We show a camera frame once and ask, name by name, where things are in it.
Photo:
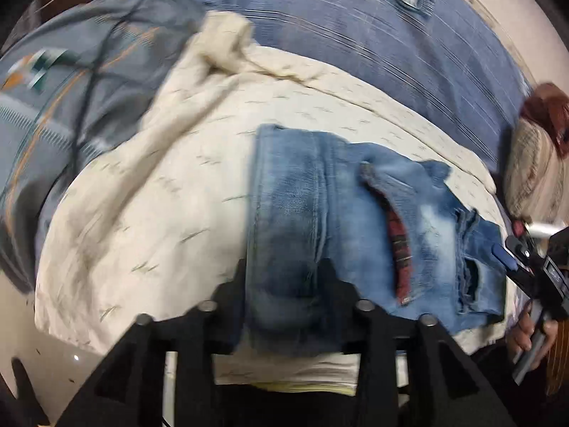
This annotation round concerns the cream leaf-print blanket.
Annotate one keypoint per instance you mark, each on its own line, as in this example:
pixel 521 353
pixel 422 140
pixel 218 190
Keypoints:
pixel 155 195

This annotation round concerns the grey patterned bed sheet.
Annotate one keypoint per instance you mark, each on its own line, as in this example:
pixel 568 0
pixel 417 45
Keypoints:
pixel 89 53

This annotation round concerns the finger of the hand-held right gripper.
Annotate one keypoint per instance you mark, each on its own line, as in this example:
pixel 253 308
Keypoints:
pixel 518 247
pixel 501 255

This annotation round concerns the person's right hand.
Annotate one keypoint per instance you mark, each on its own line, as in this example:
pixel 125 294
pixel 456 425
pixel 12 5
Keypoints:
pixel 519 336

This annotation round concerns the beige striped floral pillow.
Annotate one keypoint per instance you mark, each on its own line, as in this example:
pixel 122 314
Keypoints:
pixel 533 164

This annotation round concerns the faded blue jeans pants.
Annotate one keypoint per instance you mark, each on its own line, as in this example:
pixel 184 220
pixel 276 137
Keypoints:
pixel 302 213

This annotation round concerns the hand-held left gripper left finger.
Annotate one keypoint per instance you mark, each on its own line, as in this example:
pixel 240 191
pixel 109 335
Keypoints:
pixel 229 307

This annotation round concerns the blue plaid quilt with crest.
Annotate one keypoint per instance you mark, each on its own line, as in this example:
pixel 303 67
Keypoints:
pixel 355 53

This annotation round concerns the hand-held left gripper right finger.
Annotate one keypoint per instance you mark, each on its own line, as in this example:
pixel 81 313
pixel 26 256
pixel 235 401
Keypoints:
pixel 333 284

